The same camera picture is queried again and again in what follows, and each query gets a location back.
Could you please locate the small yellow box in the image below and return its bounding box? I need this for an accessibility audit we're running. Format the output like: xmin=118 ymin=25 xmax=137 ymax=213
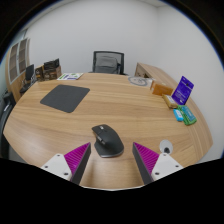
xmin=162 ymin=94 xmax=179 ymax=109

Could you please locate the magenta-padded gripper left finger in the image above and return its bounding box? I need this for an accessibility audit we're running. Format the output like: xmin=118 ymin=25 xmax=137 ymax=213
xmin=40 ymin=142 xmax=92 ymax=185

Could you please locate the round grey-white disc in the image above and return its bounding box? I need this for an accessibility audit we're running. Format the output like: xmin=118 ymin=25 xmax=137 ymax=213
xmin=127 ymin=75 xmax=148 ymax=87

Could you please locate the dark grey computer mouse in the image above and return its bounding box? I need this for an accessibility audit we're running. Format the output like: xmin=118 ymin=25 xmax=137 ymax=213
xmin=91 ymin=124 xmax=125 ymax=159

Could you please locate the silver desk cable grommet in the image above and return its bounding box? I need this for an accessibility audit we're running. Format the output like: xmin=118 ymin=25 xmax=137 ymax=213
xmin=159 ymin=139 xmax=174 ymax=155

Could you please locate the dark grey mouse pad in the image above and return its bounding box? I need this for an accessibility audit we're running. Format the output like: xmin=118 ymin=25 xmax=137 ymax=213
xmin=39 ymin=84 xmax=91 ymax=114

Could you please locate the wooden side desk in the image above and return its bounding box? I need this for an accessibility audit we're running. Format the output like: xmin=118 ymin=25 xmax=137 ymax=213
xmin=134 ymin=62 xmax=178 ymax=88

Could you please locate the black cardboard box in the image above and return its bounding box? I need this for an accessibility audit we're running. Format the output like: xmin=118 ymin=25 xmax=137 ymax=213
xmin=43 ymin=58 xmax=61 ymax=72

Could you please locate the white sticker sheet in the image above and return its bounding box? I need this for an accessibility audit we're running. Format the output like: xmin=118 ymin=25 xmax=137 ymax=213
xmin=56 ymin=72 xmax=84 ymax=81

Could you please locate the purple standing card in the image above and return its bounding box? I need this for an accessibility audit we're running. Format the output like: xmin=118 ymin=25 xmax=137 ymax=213
xmin=171 ymin=75 xmax=195 ymax=106

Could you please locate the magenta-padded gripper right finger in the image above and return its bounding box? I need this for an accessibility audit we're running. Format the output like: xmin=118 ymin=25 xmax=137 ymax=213
xmin=132 ymin=142 xmax=184 ymax=185

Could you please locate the small brown cardboard box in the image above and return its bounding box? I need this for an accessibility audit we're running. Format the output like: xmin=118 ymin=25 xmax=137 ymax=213
xmin=35 ymin=65 xmax=45 ymax=82

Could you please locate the black mesh office chair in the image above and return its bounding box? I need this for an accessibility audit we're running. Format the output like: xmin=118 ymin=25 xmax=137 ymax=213
xmin=88 ymin=50 xmax=129 ymax=76

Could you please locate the green box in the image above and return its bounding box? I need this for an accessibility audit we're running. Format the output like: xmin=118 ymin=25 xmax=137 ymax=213
xmin=177 ymin=104 xmax=198 ymax=126

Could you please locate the large black office chair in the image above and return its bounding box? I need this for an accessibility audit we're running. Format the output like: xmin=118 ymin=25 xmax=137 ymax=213
xmin=0 ymin=91 xmax=17 ymax=159

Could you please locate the grey backpack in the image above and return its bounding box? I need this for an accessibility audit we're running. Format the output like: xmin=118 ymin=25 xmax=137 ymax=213
xmin=94 ymin=55 xmax=119 ymax=74

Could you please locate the orange-brown box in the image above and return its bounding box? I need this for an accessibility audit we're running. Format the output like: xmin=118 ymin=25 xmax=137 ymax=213
xmin=149 ymin=81 xmax=174 ymax=97

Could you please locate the small blue box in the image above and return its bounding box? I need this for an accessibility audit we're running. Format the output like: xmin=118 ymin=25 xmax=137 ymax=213
xmin=172 ymin=108 xmax=185 ymax=122

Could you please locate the large brown cardboard box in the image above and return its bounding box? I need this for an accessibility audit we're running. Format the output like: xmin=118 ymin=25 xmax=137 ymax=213
xmin=44 ymin=65 xmax=62 ymax=81

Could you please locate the wooden shelf unit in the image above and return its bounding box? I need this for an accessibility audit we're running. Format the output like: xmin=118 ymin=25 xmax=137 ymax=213
xmin=4 ymin=37 xmax=32 ymax=94

